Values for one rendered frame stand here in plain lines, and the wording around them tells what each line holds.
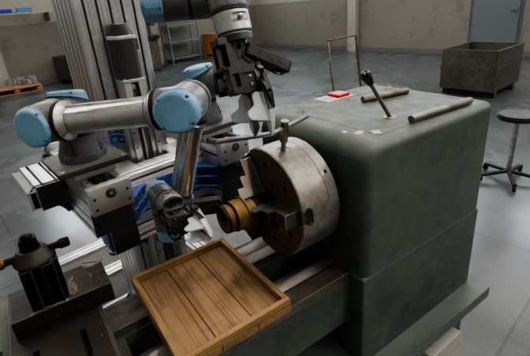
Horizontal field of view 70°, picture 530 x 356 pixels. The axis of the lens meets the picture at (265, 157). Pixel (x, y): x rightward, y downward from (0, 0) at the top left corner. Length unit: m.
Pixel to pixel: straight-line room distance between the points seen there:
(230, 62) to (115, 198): 0.68
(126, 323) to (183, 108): 0.57
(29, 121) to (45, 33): 11.26
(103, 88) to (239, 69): 0.89
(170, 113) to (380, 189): 0.58
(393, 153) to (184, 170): 0.64
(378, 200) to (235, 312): 0.46
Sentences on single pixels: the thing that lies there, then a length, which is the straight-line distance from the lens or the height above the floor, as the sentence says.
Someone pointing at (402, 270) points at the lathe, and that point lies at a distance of 1.28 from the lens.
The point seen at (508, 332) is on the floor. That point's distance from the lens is 2.39.
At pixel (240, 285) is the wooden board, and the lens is 1.10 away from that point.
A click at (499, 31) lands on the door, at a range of 10.96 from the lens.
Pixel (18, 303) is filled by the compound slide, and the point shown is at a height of 1.02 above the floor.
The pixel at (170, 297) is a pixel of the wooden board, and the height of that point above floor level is 0.89.
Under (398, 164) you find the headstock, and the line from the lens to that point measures 1.05.
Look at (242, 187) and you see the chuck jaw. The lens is 1.04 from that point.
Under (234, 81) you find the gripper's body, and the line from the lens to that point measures 0.76.
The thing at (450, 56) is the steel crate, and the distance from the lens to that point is 6.78.
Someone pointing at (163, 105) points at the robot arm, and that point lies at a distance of 1.01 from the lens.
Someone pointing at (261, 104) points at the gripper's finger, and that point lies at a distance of 0.77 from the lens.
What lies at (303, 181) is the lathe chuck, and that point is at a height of 1.18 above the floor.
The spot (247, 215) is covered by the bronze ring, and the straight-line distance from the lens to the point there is 0.99.
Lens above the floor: 1.59
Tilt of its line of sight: 22 degrees down
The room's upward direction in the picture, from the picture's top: 5 degrees counter-clockwise
